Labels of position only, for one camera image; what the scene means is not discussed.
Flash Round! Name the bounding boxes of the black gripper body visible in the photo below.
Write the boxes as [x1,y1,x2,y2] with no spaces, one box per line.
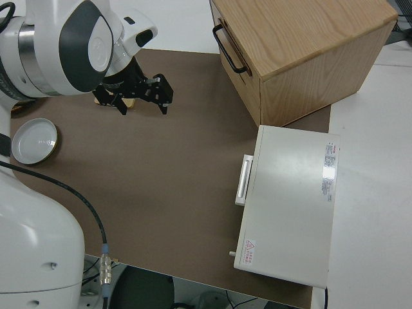
[92,59,175,108]

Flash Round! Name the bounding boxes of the gray plate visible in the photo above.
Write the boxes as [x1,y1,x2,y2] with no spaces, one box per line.
[11,118,60,165]

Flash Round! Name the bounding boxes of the wooden mug rack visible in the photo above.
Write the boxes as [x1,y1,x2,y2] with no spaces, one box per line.
[93,96,136,111]

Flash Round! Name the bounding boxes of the brown table mat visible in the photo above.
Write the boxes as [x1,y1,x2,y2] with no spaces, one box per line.
[9,48,332,309]

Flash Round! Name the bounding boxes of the wooden box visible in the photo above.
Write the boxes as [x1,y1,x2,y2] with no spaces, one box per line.
[209,0,398,127]

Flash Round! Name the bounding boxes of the white toaster oven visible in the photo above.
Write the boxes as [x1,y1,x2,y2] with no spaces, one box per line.
[228,124,341,288]

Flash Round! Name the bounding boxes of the black round disc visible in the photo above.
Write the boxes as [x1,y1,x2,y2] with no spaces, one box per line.
[111,266,175,309]

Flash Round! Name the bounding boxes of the black box handle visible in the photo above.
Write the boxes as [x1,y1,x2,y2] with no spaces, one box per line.
[212,24,249,75]

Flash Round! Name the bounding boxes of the silver toaster oven handle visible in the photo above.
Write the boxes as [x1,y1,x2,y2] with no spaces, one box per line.
[234,154,255,206]

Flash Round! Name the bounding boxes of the black cable with metal connector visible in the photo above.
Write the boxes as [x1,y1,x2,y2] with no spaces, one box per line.
[0,160,113,309]

